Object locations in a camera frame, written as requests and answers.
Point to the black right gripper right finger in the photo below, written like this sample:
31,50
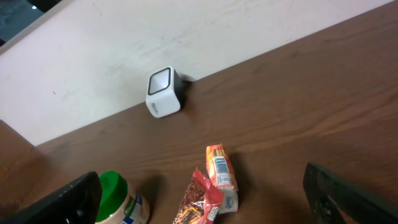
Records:
329,195

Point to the green lid jar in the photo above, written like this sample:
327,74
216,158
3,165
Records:
120,203

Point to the red orange snack bar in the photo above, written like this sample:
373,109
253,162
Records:
201,201

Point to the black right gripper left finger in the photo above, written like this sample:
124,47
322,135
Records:
75,202

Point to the orange snack packet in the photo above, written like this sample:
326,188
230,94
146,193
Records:
221,173

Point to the white barcode scanner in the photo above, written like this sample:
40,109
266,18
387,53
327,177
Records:
166,92

